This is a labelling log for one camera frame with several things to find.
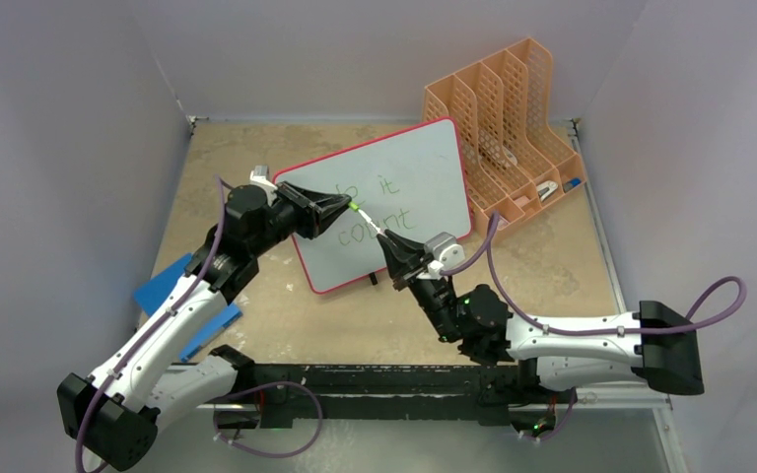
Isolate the green capped white marker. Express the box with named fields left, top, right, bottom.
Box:
left=348, top=202, right=384, bottom=238

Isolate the blue book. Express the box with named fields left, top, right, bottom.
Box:
left=133, top=253, right=242, bottom=363

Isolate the orange file organizer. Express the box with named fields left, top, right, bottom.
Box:
left=422, top=37, right=587, bottom=242

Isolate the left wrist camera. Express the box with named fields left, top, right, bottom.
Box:
left=249, top=165, right=277, bottom=192

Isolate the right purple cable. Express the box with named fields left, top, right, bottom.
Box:
left=444, top=212, right=749, bottom=338

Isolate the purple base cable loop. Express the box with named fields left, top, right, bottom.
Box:
left=215, top=380, right=325, bottom=461

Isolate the pink framed whiteboard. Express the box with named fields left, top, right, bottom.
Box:
left=273, top=117, right=473, bottom=294

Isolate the white stapler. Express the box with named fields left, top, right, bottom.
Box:
left=536, top=180, right=559, bottom=202

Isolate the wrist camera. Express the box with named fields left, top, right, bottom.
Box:
left=249, top=165, right=277, bottom=192
left=417, top=232, right=466, bottom=280

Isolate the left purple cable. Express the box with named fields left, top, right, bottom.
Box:
left=73, top=174, right=231, bottom=473

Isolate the blue small item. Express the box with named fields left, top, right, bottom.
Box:
left=562, top=177, right=582, bottom=193

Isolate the black base bar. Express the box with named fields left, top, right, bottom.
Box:
left=235, top=364, right=547, bottom=428

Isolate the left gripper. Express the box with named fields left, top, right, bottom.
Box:
left=248, top=182, right=350, bottom=257

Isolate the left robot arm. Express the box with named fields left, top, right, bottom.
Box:
left=57, top=181, right=351, bottom=472

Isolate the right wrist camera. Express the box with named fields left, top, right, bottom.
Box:
left=417, top=232, right=466, bottom=280

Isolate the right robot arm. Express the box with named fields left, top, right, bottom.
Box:
left=378, top=231, right=705, bottom=401

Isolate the aluminium frame rail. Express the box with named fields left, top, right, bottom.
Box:
left=78, top=384, right=687, bottom=473

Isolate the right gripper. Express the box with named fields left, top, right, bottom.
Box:
left=377, top=231, right=460, bottom=343

